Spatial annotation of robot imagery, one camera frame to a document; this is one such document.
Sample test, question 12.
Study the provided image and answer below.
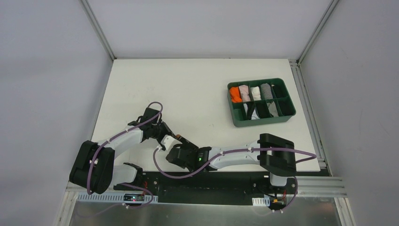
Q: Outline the black white rolled underwear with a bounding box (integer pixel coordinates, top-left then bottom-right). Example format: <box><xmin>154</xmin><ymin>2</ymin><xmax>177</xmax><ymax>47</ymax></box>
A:
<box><xmin>243</xmin><ymin>102</ymin><xmax>260</xmax><ymax>120</ymax></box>

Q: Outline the pink rolled underwear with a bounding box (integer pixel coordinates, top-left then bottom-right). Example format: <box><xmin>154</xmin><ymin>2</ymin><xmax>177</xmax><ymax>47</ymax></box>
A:
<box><xmin>239</xmin><ymin>85</ymin><xmax>251</xmax><ymax>102</ymax></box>

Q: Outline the right aluminium rail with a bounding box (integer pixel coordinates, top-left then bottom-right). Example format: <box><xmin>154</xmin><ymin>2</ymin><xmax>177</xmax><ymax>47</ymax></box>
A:
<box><xmin>296</xmin><ymin>176</ymin><xmax>348</xmax><ymax>198</ymax></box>

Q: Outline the white cable duct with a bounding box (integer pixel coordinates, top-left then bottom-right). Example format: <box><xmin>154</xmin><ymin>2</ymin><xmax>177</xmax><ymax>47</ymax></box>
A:
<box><xmin>252</xmin><ymin>196</ymin><xmax>271</xmax><ymax>207</ymax></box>
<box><xmin>77</xmin><ymin>192</ymin><xmax>158</xmax><ymax>204</ymax></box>

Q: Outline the green divided plastic tray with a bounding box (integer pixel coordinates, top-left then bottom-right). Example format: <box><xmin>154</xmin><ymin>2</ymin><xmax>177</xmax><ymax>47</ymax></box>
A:
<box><xmin>227</xmin><ymin>78</ymin><xmax>296</xmax><ymax>127</ymax></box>

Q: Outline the orange rolled underwear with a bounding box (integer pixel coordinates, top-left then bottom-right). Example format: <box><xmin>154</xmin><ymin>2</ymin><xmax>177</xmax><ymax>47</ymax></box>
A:
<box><xmin>229</xmin><ymin>87</ymin><xmax>243</xmax><ymax>103</ymax></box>

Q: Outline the grey striped rolled underwear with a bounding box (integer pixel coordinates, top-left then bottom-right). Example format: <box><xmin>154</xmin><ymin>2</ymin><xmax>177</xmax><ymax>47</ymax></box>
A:
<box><xmin>260</xmin><ymin>83</ymin><xmax>273</xmax><ymax>99</ymax></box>

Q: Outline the left white cable duct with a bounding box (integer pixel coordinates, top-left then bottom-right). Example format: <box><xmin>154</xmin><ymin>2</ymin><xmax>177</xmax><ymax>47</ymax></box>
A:
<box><xmin>77</xmin><ymin>192</ymin><xmax>158</xmax><ymax>204</ymax></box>

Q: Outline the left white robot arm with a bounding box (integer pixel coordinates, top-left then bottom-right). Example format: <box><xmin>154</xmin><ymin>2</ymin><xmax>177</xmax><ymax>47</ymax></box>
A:
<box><xmin>69</xmin><ymin>107</ymin><xmax>176</xmax><ymax>194</ymax></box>

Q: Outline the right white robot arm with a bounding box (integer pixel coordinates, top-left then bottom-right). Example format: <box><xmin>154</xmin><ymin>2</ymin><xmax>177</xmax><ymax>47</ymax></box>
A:
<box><xmin>161</xmin><ymin>133</ymin><xmax>296</xmax><ymax>193</ymax></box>

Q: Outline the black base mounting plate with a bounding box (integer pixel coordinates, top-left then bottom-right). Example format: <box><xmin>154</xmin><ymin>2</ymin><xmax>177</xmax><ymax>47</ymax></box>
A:
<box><xmin>132</xmin><ymin>171</ymin><xmax>297</xmax><ymax>206</ymax></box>

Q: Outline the right white cable duct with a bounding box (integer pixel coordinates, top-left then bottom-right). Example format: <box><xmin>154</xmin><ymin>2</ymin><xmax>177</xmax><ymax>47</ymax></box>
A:
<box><xmin>252</xmin><ymin>196</ymin><xmax>271</xmax><ymax>207</ymax></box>

